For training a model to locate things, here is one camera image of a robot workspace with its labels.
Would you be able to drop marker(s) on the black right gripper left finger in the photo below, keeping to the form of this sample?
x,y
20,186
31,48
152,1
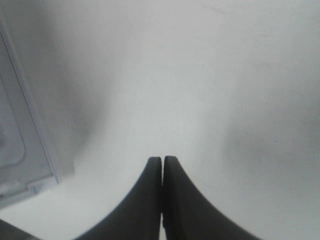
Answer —
x,y
138,215

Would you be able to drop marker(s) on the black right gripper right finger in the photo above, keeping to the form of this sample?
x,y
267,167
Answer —
x,y
187,214

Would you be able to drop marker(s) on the white microwave door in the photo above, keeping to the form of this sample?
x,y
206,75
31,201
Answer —
x,y
27,164

